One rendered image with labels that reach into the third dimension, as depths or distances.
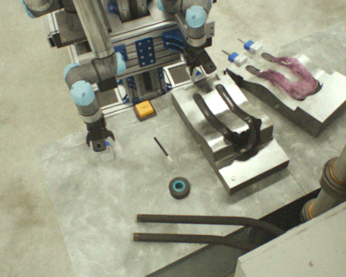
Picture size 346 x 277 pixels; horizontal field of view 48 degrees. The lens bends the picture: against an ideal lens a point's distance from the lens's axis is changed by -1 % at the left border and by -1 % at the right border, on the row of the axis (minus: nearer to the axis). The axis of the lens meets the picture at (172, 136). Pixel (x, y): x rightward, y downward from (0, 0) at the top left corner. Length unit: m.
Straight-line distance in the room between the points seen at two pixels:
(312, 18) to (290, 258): 2.90
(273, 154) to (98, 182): 0.69
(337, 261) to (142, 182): 0.96
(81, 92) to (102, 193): 0.44
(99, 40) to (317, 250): 0.97
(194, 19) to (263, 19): 1.91
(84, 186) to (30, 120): 1.44
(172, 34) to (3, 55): 1.95
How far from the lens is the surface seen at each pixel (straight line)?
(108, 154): 1.59
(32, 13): 1.73
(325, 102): 1.67
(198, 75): 1.78
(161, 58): 2.04
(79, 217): 1.55
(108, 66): 1.42
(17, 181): 2.73
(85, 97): 1.33
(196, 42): 1.61
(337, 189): 1.03
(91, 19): 1.37
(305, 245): 0.75
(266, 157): 1.54
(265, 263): 0.73
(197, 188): 1.52
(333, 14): 3.57
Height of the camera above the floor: 2.17
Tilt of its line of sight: 56 degrees down
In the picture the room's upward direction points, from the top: 8 degrees counter-clockwise
